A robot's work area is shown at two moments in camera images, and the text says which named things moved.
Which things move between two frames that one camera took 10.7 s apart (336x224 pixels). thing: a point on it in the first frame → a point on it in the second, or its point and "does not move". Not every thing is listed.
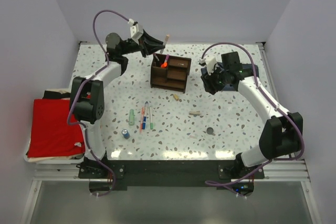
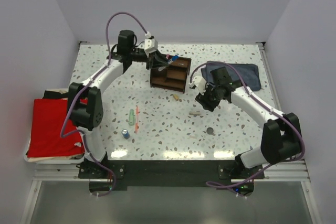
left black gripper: x=147 y=45 → x=153 y=59
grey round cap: x=209 y=130 does not move
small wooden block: x=194 y=113 does not move
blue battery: x=125 y=134 does not move
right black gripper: x=208 y=81 → x=207 y=104
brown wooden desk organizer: x=169 y=72 does not move
